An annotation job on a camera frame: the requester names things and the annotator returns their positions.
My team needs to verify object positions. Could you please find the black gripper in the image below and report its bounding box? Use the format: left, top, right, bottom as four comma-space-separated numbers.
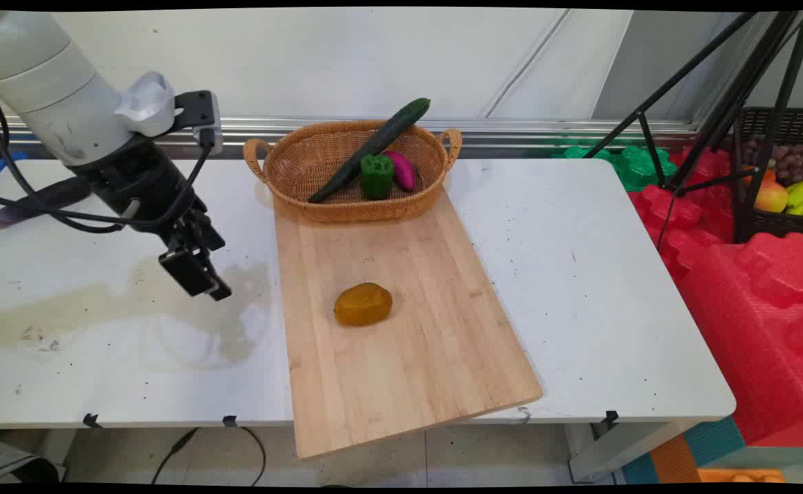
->
71, 135, 233, 302

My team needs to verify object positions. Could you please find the brown potato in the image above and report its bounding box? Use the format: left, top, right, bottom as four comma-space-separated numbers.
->
334, 282, 394, 327

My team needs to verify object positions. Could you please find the woven wicker basket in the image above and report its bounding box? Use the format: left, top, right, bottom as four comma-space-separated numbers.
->
242, 119, 463, 224

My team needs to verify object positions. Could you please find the dark purple eggplant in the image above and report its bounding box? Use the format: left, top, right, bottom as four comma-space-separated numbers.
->
0, 176, 95, 231

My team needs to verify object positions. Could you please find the green bell pepper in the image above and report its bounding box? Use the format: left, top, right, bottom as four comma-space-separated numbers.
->
360, 154, 395, 201

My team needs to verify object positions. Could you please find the wooden cutting board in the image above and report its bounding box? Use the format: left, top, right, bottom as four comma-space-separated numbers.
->
272, 187, 544, 460

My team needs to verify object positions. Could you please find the long green cucumber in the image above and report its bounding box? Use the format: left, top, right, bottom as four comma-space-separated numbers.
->
307, 97, 432, 204

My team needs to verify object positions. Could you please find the blue foam piece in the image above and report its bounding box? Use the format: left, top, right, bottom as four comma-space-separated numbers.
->
0, 150, 30, 190

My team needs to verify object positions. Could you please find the magenta sweet potato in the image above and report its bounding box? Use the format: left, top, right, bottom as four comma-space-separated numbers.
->
382, 150, 417, 193

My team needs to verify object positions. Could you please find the green foam mat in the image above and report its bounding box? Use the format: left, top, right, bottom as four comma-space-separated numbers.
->
551, 139, 678, 192

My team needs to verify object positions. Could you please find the white table leg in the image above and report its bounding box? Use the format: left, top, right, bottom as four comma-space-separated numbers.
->
565, 419, 694, 484

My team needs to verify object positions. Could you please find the teal and orange mat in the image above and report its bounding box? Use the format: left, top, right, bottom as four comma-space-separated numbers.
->
620, 414, 747, 485

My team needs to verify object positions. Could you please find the red foam mat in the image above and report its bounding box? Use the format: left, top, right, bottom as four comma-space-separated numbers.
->
627, 145, 803, 448

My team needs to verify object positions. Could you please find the black plastic crate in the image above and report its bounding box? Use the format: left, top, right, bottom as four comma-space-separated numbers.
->
730, 106, 803, 243

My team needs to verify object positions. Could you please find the red yellow apple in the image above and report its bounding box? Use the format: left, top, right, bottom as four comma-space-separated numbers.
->
754, 181, 790, 213

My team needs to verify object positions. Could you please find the orange foam tray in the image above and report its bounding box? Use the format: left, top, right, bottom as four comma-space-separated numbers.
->
697, 468, 787, 484

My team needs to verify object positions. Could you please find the purple grapes bunch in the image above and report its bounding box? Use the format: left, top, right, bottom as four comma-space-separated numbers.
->
741, 134, 803, 183

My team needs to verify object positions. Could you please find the black camera cable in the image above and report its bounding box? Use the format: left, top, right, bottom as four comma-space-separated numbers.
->
119, 128, 216, 228

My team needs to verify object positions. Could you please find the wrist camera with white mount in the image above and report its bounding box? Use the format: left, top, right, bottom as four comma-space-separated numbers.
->
114, 71, 224, 156

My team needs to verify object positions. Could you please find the black floor cable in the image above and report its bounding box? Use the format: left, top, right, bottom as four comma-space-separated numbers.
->
150, 426, 267, 487

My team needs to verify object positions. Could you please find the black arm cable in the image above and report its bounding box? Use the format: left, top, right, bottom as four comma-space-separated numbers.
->
0, 82, 169, 235

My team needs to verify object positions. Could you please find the aluminium wall rail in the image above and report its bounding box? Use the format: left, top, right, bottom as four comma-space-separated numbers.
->
0, 115, 701, 150

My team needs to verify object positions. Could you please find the black camera tripod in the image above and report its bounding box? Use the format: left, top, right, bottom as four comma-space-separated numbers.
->
583, 10, 803, 242

